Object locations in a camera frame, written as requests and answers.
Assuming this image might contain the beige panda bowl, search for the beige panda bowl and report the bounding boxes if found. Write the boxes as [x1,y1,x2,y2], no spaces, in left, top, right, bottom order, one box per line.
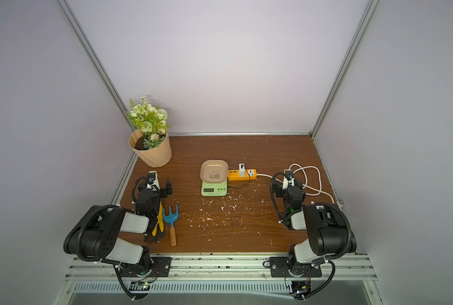
[200,160,229,183]

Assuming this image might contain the blue garden fork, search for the blue garden fork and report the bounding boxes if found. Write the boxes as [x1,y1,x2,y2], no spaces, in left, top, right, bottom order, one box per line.
[163,205,179,247]

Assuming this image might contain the yellow black garden glove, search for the yellow black garden glove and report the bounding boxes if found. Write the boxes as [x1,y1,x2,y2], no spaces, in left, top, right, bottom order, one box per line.
[144,203,165,243]

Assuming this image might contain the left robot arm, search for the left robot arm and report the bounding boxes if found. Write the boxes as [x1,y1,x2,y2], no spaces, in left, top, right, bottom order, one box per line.
[63,171,173,277]

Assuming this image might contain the aluminium mounting rail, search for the aluminium mounting rail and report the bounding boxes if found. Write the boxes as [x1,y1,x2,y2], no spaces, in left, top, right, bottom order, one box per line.
[65,252,377,281]

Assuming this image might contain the black usb cable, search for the black usb cable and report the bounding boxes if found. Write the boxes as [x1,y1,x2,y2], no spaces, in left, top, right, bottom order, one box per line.
[226,173,254,190]

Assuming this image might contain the green white artificial flowers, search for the green white artificial flowers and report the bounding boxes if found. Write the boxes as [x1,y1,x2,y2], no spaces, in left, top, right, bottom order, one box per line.
[126,95,170,150]

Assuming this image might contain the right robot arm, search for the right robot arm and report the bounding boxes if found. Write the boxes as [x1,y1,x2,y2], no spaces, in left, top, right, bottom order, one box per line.
[269,170,357,277]

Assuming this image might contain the white power strip cord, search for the white power strip cord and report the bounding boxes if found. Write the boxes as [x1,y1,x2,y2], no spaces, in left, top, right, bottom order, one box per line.
[256,163,336,203]

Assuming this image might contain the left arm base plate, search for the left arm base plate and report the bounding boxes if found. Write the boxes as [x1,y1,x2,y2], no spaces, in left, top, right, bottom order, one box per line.
[119,256,172,278]

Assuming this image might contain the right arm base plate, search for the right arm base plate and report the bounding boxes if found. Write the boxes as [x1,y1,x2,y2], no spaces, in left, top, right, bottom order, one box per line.
[263,256,322,278]

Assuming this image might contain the orange power strip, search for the orange power strip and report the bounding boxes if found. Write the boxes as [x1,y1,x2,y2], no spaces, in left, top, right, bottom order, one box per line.
[228,169,258,181]

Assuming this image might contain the green electronic scale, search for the green electronic scale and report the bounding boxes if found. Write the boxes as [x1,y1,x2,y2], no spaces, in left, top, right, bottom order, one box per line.
[201,180,228,197]

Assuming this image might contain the white usb charger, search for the white usb charger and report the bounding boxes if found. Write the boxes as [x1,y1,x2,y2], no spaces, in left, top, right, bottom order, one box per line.
[239,163,246,177]

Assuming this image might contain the beige flower pot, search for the beige flower pot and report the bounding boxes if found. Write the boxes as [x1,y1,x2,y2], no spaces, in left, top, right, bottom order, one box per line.
[129,130,173,168]

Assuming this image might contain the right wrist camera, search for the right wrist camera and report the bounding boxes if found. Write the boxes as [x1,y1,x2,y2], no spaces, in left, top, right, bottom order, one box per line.
[282,169,303,189]

